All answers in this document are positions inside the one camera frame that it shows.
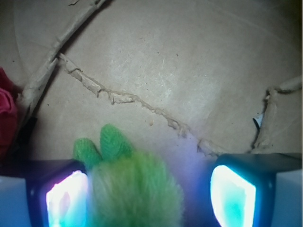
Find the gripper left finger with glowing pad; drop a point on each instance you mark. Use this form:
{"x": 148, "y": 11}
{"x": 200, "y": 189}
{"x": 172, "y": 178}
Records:
{"x": 43, "y": 193}

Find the green plush animal toy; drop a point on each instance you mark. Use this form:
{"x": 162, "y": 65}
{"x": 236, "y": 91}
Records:
{"x": 128, "y": 188}

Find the brown paper bag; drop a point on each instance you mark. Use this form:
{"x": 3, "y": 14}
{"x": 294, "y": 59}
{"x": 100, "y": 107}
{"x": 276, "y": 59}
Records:
{"x": 177, "y": 76}

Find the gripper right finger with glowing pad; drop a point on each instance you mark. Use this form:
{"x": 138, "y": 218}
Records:
{"x": 258, "y": 190}

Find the crumpled red paper ball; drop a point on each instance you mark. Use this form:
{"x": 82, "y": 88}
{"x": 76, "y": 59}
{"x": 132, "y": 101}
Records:
{"x": 8, "y": 113}

